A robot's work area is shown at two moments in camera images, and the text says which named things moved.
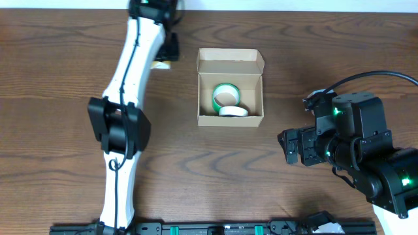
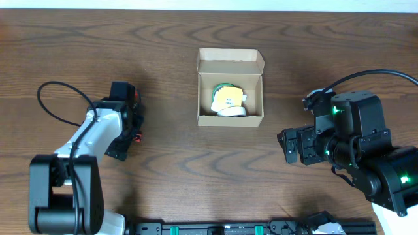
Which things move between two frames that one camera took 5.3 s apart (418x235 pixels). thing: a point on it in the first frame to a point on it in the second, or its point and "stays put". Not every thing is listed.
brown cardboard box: (241, 67) stays put
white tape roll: (233, 111) stays put
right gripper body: (291, 146) stays put
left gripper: (168, 47) to (137, 122)
